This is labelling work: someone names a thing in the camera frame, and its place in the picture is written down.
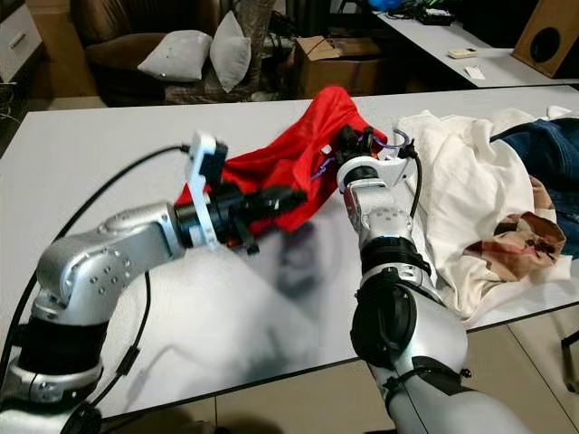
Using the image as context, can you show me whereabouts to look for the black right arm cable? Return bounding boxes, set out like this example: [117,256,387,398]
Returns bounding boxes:
[405,140,426,218]

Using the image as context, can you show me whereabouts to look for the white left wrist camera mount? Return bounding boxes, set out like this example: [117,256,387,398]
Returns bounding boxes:
[188,131,232,250]

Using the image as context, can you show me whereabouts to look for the black cable pile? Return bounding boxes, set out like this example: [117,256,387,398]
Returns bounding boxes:
[412,7,458,26]

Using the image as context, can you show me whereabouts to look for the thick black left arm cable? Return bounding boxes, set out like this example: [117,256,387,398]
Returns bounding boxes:
[0,143,193,381]

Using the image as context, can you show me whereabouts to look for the brown leather armchair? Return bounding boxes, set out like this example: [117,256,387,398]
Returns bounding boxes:
[70,0,277,105]

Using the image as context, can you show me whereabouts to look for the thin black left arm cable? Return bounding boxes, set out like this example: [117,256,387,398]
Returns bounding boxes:
[95,271,150,406]

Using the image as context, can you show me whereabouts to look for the wooden speaker box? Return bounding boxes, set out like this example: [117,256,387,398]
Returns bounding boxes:
[511,0,579,78]

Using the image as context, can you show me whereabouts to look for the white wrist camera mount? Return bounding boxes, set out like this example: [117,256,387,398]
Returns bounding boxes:
[188,131,232,250]
[339,152,417,191]

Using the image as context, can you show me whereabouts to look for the white floor cables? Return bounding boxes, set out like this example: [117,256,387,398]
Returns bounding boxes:
[0,81,24,127]

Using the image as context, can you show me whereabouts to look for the beige plaid garment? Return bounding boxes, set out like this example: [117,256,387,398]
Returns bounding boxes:
[470,210,566,286]

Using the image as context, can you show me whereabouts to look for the brown cardboard box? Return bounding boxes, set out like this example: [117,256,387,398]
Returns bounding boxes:
[291,34,385,99]

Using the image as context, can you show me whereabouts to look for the red garment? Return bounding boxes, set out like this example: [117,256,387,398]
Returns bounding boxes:
[175,86,385,238]

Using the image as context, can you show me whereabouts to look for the white cabinet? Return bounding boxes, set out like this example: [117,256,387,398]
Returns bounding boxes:
[0,5,44,82]

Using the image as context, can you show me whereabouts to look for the purple plastic hanger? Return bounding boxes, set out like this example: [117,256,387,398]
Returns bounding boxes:
[317,128,413,177]

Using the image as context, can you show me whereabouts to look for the white knit garment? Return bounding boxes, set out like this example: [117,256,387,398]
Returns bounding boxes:
[394,107,566,322]

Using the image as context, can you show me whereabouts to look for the blue denim jeans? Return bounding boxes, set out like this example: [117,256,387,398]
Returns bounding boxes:
[491,118,579,259]

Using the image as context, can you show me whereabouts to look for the white square pillow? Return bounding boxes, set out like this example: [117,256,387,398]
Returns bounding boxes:
[210,11,252,92]
[138,30,214,83]

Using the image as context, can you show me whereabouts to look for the grey side table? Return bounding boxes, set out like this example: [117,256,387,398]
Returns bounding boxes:
[371,9,579,89]

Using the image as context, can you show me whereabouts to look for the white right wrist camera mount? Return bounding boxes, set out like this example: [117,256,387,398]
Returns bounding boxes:
[339,152,417,191]

